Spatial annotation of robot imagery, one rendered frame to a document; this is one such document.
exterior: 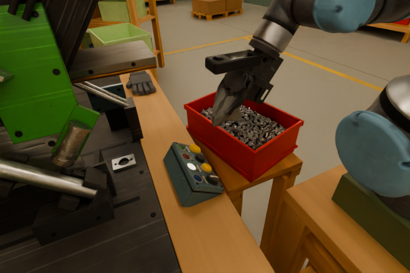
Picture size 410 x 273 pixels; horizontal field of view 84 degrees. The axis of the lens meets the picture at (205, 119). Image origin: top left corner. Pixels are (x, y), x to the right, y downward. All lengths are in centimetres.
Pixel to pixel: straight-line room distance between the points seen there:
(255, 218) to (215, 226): 109
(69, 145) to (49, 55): 15
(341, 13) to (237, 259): 42
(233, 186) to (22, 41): 55
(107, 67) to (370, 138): 51
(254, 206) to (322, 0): 135
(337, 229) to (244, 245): 21
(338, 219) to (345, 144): 26
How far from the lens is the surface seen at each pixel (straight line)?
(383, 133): 33
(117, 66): 58
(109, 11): 328
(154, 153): 63
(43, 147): 52
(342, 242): 58
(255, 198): 165
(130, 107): 63
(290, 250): 75
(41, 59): 47
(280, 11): 51
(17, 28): 47
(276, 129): 74
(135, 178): 58
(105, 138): 73
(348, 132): 37
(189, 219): 49
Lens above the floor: 132
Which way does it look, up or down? 35 degrees down
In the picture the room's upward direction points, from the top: 3 degrees counter-clockwise
